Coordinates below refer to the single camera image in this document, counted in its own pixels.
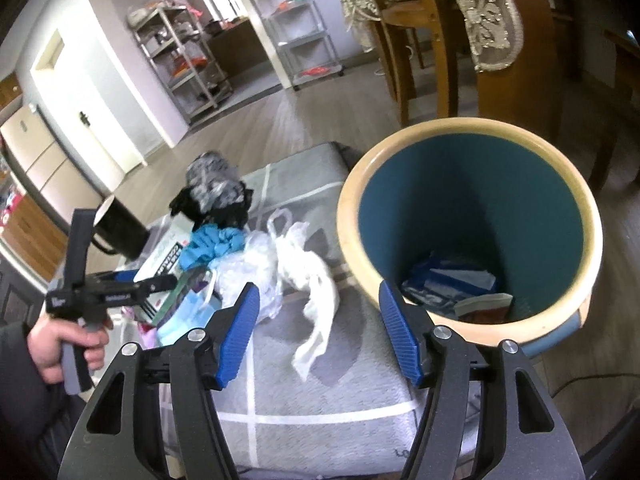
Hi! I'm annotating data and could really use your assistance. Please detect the blue surgical face mask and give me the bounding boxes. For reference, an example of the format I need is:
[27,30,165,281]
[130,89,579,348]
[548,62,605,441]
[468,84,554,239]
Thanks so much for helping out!
[156,266,221,347]

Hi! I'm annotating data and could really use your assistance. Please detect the blue package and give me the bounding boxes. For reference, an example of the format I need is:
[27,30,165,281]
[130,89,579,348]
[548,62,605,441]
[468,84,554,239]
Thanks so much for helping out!
[400,254,498,311]

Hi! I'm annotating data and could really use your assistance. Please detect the pink snack wrapper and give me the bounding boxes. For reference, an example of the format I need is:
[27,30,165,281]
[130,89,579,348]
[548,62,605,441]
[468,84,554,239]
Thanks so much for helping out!
[124,307,160,350]

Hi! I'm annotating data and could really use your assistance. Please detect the green Coltalin medicine box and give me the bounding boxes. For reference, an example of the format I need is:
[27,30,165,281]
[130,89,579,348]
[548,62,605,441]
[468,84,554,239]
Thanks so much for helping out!
[134,217,192,324]

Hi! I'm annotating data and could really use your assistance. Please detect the white plastic bag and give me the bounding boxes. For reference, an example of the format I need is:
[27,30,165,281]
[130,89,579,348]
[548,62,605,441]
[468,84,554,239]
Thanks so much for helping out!
[208,208,340,380]

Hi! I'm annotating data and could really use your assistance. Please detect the teal cloth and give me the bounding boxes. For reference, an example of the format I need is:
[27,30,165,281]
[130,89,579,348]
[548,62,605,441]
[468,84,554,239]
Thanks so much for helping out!
[178,223,245,271]

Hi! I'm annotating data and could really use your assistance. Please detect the black plastic bag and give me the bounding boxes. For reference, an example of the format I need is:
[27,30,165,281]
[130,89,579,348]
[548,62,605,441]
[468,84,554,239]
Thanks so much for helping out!
[169,151,254,230]

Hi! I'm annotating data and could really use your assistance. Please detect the dark left sleeve forearm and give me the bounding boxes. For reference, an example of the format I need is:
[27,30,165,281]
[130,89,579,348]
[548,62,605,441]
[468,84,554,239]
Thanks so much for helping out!
[0,323,86,479]

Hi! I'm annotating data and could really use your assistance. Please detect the left hand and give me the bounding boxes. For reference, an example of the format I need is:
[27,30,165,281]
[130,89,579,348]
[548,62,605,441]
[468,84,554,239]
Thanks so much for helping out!
[26,313,113,385]

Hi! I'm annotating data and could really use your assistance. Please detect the black ceramic mug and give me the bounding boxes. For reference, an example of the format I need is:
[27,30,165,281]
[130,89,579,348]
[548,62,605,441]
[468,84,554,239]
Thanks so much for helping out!
[93,195,150,260]

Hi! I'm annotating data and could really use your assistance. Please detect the grey checked table cloth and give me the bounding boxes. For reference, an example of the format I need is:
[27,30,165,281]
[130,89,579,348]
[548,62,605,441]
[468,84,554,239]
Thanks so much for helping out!
[114,142,482,478]

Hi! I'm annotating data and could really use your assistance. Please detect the white door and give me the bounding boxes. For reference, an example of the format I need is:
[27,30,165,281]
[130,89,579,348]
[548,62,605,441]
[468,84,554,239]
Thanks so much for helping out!
[32,32,145,192]

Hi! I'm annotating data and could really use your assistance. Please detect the metal storage rack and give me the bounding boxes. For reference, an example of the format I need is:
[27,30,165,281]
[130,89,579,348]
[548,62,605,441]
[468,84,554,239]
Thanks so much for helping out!
[127,0,233,125]

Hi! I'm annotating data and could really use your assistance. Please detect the wooden dining chair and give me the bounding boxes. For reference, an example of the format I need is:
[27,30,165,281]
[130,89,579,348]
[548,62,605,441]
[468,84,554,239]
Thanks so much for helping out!
[370,0,562,138]

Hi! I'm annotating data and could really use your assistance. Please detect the white rolling shelf cart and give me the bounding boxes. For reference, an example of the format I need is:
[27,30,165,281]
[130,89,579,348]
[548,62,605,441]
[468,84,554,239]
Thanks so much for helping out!
[250,0,344,90]

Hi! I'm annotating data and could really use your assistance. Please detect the black floor cable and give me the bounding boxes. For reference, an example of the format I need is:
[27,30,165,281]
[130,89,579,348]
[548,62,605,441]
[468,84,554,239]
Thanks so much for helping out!
[546,372,640,399]

